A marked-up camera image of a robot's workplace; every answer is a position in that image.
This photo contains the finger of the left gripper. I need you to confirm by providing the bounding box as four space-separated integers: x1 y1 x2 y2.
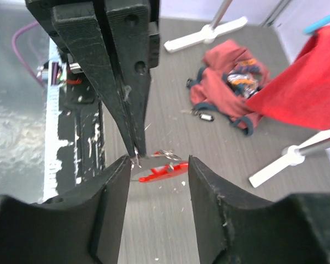
25 1 135 157
105 1 160 157

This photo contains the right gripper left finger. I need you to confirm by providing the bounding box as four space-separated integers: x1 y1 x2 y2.
0 156 131 263

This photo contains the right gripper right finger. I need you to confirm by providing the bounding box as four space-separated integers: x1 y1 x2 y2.
188 156 330 263

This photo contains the red handled keyring with keys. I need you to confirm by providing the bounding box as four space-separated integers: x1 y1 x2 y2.
131 150 188 183

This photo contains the small electronics board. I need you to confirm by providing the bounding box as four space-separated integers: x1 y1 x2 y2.
36 62 67 85

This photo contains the white clothes rack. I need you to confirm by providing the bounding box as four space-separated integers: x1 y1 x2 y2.
164 1 330 188

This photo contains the dark red printed shirt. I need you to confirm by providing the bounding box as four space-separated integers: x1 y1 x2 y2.
186 39 270 136

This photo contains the black key tag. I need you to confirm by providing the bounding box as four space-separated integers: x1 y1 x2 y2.
180 108 216 123

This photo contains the bright red shirt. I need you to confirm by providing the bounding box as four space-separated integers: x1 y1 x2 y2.
246 25 330 130

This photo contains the blue clothes hanger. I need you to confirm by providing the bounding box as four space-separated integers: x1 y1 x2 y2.
303 15 330 35

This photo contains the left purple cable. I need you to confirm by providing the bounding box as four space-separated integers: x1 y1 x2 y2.
12 20 47 89

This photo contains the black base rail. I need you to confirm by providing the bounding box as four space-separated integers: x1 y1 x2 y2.
56 53 105 194

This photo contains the grey cable duct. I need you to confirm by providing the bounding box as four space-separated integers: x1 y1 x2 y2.
43 40 61 201

